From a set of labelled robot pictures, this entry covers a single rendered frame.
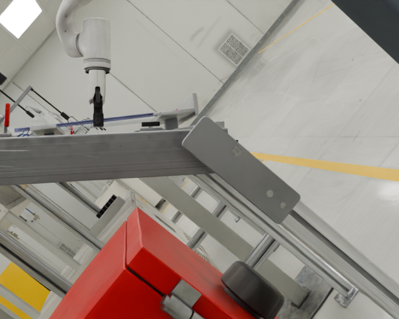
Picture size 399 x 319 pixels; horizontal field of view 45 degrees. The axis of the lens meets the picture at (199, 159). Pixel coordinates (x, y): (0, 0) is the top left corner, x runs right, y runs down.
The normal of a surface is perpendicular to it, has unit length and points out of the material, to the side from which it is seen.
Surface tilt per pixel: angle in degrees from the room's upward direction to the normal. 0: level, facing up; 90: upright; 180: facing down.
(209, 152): 90
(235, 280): 32
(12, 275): 90
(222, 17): 90
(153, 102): 90
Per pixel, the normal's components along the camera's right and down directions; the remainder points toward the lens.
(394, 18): -0.62, 0.77
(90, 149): 0.15, 0.04
